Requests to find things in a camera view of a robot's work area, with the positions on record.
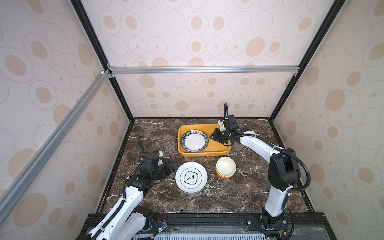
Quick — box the white plate quatrefoil design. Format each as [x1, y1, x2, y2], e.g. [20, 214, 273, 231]
[175, 162, 209, 194]

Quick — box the plate with green text rim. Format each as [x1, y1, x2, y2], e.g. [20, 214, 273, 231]
[180, 130, 209, 153]

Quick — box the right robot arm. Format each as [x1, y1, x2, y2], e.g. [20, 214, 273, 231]
[210, 115, 311, 230]

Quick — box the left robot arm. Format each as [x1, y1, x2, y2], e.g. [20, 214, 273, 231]
[87, 151, 175, 240]

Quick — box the yellow plastic bin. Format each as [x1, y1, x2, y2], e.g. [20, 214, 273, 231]
[178, 124, 231, 157]

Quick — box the grey translucent cup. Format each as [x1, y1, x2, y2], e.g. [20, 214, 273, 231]
[232, 142, 244, 152]

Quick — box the clear plastic cup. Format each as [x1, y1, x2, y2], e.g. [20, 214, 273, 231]
[163, 138, 176, 153]

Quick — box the cream and orange bowl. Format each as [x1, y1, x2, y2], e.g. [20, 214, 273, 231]
[215, 157, 237, 179]

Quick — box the pink translucent cup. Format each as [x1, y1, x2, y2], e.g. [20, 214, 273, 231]
[241, 178, 257, 194]

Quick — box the horizontal aluminium bar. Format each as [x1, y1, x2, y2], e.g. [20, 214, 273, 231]
[102, 66, 300, 75]

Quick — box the diagonal aluminium bar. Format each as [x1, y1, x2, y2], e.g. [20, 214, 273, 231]
[1, 70, 112, 225]

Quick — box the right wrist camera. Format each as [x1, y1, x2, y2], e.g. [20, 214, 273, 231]
[218, 119, 226, 132]

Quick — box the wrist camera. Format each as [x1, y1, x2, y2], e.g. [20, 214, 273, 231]
[218, 119, 226, 132]
[153, 150, 163, 161]

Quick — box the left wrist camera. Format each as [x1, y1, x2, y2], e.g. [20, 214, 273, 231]
[153, 150, 163, 161]

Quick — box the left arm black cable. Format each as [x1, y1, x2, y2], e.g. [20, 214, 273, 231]
[137, 139, 148, 160]

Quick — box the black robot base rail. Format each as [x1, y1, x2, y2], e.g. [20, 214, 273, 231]
[127, 207, 336, 240]

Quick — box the right black frame post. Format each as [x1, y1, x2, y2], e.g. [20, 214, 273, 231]
[269, 0, 346, 122]

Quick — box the black frame post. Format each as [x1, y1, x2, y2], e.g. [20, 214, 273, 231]
[71, 0, 135, 121]
[269, 0, 346, 122]

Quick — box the left black frame post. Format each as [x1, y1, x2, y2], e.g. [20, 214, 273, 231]
[71, 0, 135, 121]

